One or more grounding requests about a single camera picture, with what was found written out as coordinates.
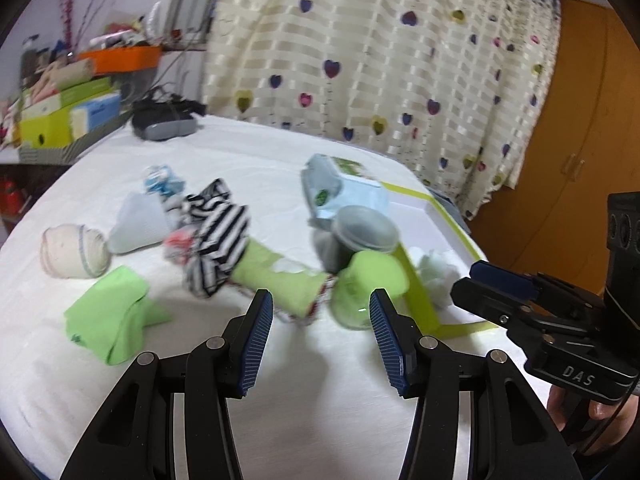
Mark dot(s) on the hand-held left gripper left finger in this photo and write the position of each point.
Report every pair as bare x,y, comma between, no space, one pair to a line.
257,342

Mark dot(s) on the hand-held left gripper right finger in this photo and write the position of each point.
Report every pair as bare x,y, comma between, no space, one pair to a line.
387,347

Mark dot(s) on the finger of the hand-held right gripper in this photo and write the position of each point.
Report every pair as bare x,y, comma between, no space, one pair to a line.
480,300
502,279

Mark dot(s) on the long green sock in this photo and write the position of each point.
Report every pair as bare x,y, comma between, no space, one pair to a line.
265,272

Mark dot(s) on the white tray with green rim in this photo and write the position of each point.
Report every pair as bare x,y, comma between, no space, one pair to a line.
450,225

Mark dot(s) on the black and white striped sock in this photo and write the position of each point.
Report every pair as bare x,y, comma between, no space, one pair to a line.
220,240

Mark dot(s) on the person's right hand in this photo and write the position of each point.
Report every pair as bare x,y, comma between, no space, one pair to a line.
562,410

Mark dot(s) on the white fluffy cloth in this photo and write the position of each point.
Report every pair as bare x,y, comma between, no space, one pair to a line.
435,270

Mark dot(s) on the green rolled sock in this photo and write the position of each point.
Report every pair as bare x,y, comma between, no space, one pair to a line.
370,275

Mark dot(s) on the grey sock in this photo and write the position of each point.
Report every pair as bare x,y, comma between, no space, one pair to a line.
327,252

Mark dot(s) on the red patterned cloth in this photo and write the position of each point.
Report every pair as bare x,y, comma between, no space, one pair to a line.
179,245

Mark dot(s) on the green folded cloth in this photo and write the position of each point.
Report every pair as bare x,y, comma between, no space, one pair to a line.
115,310

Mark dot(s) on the light blue wet wipes pack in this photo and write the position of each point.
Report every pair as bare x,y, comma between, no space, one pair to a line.
350,195

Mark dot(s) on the light blue sock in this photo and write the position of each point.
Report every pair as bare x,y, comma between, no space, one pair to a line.
137,225

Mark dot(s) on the blue face mask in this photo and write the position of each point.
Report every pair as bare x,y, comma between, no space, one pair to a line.
160,182

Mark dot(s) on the orange wooden wardrobe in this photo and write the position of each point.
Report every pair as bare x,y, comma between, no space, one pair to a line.
590,110

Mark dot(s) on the beige rolled sock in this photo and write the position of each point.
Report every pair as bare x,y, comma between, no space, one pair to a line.
70,252

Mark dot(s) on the grey headset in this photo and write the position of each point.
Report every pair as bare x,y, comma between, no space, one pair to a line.
160,127

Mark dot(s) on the striped storage tray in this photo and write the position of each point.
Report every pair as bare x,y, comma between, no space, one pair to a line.
75,147

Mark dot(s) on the cream curtain with heart print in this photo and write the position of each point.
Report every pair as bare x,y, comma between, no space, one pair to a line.
375,35

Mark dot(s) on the blue tissue box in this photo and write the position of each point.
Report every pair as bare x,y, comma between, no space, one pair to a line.
97,112

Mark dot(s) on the lime green box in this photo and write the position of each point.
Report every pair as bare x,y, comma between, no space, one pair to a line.
45,127

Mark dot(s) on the dark green box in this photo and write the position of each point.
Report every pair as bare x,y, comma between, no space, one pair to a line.
75,91

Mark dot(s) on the orange box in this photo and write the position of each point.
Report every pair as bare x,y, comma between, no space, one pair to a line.
125,60

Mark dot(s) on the dark jar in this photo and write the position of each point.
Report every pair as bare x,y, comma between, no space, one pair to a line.
31,60

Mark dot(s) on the purple decorative branches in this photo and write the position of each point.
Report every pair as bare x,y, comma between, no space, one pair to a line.
67,5

